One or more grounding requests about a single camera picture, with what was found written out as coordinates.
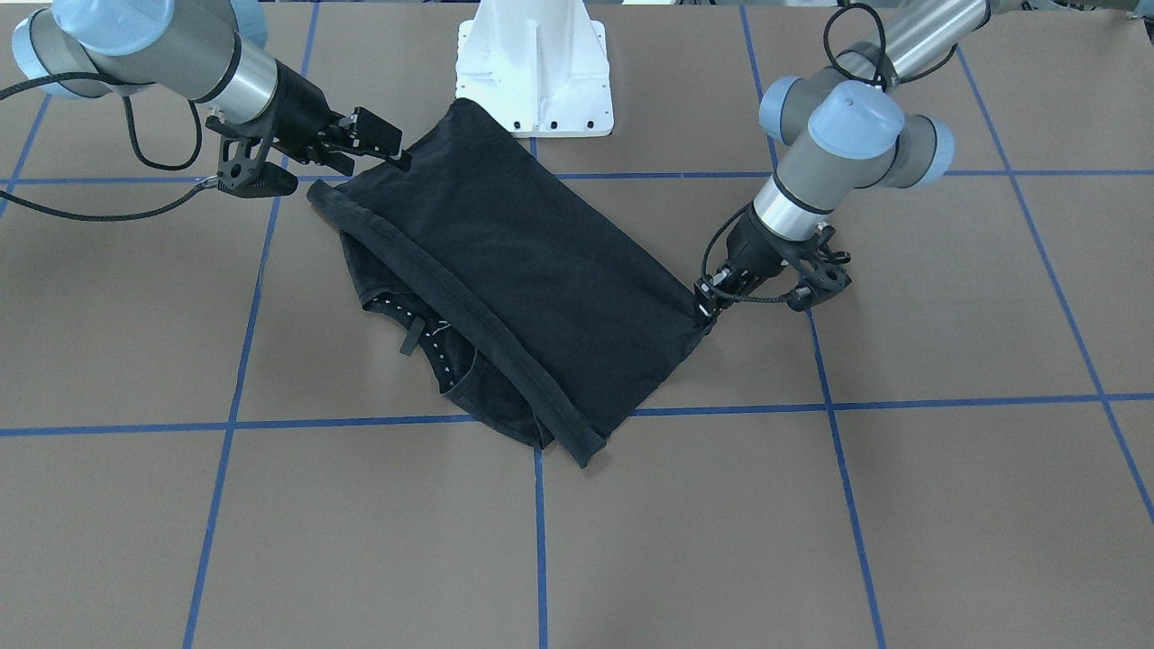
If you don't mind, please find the black t-shirt with logo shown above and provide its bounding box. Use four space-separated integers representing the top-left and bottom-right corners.
307 99 710 467

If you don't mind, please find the white pedestal column base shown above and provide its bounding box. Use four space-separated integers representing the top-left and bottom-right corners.
454 1 615 137

